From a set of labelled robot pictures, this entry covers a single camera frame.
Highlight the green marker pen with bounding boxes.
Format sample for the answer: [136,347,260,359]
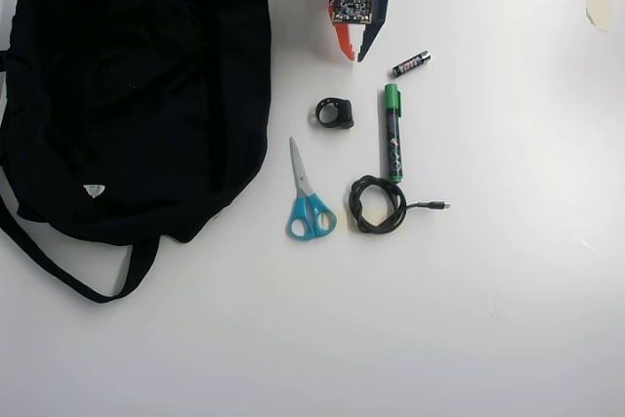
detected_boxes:
[383,83,405,185]

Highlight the black fabric bag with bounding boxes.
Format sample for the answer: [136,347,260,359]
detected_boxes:
[0,0,272,305]

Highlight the black AAA battery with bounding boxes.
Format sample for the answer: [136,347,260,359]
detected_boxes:
[392,49,432,79]

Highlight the beige masking tape piece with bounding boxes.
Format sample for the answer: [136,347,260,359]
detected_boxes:
[584,0,612,33]

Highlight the camera circuit board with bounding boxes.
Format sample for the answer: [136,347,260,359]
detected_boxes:
[329,0,377,26]

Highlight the black ring strap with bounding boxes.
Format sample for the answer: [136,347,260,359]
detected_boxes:
[313,97,354,131]

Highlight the blue handled scissors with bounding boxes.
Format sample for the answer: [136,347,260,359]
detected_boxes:
[285,137,338,242]

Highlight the coiled black USB cable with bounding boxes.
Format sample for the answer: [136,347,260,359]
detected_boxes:
[348,173,453,236]

